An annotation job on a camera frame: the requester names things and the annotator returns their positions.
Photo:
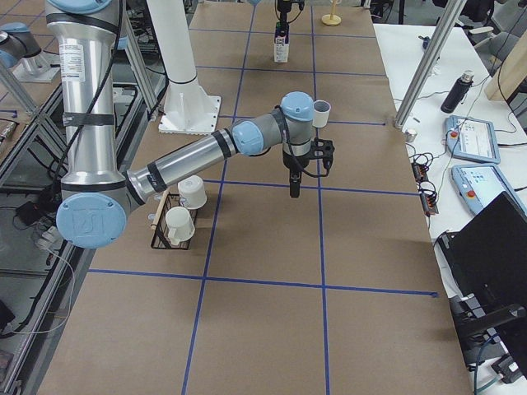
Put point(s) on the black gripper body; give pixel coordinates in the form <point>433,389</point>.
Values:
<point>284,16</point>
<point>295,163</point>

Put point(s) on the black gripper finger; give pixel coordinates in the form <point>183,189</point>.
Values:
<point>294,184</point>

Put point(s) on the blue white milk carton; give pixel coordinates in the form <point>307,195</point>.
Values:
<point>281,43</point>

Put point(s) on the white ribbed mug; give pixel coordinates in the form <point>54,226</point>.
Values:
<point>321,113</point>

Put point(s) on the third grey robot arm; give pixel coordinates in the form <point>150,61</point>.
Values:
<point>23,55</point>

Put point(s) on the wooden stand with base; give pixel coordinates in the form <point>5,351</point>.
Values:
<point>332,19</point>

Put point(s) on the white mug on rack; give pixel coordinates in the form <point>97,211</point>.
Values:
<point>192,192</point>
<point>180,225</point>

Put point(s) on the small metal cylinder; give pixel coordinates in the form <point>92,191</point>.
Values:
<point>410,135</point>

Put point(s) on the wooden rod on rack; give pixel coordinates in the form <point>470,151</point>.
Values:
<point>160,199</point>

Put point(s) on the black power strip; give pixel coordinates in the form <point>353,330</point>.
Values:
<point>426,189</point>

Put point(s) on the black water bottle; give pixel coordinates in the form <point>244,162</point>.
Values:
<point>457,92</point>

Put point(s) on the blue teach pendant far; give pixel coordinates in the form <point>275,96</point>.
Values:
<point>471,139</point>

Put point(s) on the blue teach pendant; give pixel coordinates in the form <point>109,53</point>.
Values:
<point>471,139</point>
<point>479,184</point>

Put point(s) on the blue teach pendant near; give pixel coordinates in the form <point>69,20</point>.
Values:
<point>479,184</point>

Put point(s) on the black laptop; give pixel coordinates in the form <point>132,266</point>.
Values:
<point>488,260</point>

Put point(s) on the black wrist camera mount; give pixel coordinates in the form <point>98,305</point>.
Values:
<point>322,149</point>

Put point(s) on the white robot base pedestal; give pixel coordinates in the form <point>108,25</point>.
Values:
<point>187,106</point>

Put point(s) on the black wire mug rack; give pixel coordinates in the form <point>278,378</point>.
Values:
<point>163,237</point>

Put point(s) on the aluminium frame post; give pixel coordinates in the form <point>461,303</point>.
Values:
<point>440,35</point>

